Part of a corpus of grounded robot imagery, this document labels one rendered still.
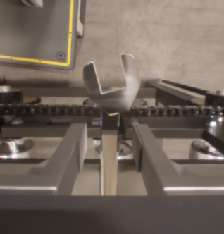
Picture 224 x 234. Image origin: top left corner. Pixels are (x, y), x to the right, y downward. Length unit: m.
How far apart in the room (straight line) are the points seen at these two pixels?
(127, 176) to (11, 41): 1.03
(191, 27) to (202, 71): 0.33
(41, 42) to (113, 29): 0.52
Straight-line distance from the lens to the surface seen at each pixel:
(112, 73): 1.30
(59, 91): 1.01
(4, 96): 0.49
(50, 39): 1.04
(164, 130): 0.41
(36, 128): 0.42
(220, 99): 0.51
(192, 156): 0.57
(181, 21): 1.43
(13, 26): 1.12
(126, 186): 0.17
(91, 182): 0.17
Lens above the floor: 1.30
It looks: 73 degrees down
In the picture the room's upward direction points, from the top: 177 degrees clockwise
